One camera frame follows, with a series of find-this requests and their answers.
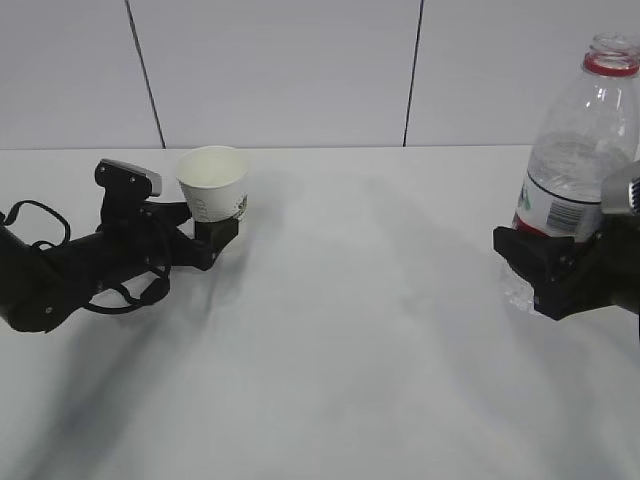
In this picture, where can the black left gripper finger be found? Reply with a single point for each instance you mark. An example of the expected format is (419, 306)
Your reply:
(174, 213)
(211, 238)

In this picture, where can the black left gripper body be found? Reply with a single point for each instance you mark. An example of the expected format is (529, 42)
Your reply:
(136, 244)

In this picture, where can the white paper cup green logo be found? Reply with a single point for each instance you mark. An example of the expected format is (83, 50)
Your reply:
(213, 182)

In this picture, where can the clear water bottle red label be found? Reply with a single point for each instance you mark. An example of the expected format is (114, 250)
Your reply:
(590, 131)

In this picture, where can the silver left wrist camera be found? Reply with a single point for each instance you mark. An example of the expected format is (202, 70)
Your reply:
(127, 180)

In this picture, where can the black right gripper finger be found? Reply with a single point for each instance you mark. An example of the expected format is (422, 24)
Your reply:
(531, 260)

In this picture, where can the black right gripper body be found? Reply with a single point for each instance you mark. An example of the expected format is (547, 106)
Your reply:
(602, 272)

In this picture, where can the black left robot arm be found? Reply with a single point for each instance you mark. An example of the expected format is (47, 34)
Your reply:
(43, 284)

